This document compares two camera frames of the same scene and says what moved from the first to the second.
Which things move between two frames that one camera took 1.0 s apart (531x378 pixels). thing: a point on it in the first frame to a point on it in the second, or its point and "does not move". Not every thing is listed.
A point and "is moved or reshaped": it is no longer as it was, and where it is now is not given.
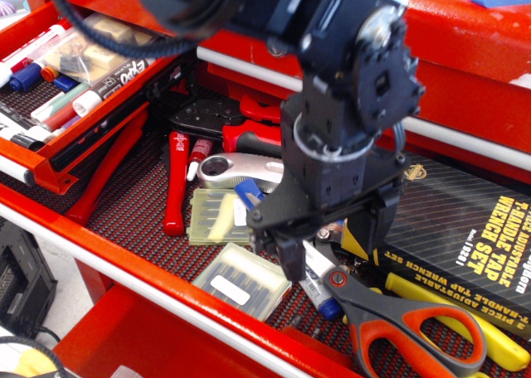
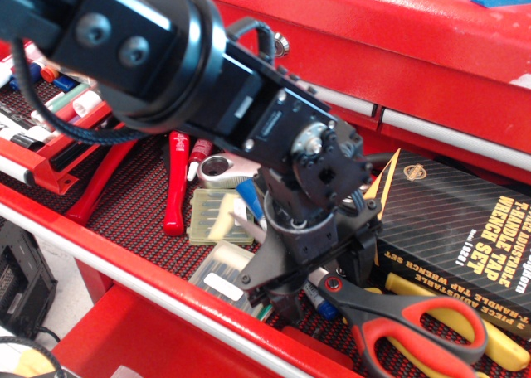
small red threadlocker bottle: x=201 y=150 does not move
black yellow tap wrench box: x=464 y=236 does not move
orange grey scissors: x=443 y=340 is moved or reshaped
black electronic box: x=27 y=282 does not move
